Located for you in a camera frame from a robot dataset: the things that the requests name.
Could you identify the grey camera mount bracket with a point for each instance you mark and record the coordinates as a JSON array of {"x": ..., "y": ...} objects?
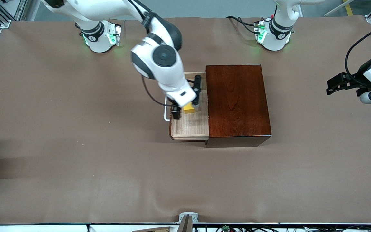
[{"x": 188, "y": 217}]

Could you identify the brown table cloth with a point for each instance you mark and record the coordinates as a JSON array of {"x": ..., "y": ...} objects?
[{"x": 140, "y": 180}]

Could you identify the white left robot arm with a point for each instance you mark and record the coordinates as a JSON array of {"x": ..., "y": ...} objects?
[{"x": 277, "y": 42}]

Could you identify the dark wooden drawer cabinet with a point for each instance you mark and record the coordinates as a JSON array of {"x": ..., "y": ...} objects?
[{"x": 240, "y": 103}]

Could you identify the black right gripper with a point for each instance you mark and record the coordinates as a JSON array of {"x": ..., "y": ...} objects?
[{"x": 174, "y": 111}]

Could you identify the light wooden drawer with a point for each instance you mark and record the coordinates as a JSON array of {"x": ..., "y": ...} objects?
[{"x": 192, "y": 127}]

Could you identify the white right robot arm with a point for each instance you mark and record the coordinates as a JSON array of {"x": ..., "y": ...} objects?
[{"x": 159, "y": 64}]

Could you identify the yellow wooden block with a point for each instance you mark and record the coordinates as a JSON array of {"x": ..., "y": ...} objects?
[{"x": 189, "y": 108}]

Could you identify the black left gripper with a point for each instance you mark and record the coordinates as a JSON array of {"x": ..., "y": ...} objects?
[{"x": 361, "y": 78}]

